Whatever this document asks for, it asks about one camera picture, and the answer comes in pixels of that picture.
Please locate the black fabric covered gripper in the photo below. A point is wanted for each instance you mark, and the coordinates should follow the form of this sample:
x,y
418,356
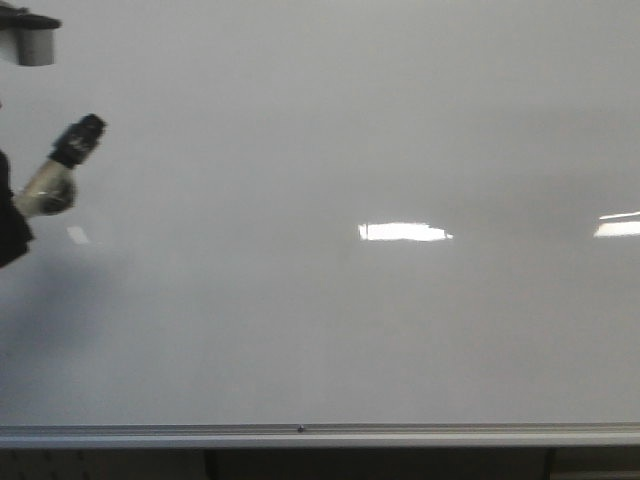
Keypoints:
x,y
15,232

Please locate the black whiteboard marker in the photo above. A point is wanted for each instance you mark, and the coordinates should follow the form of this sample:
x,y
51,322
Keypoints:
x,y
52,189

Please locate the aluminium whiteboard tray rail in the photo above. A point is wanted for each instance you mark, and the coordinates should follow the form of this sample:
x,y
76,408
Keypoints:
x,y
327,436

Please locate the white whiteboard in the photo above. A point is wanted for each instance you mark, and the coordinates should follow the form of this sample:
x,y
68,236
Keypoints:
x,y
329,212

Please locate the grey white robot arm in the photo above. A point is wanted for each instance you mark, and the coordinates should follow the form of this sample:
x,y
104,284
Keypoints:
x,y
34,47

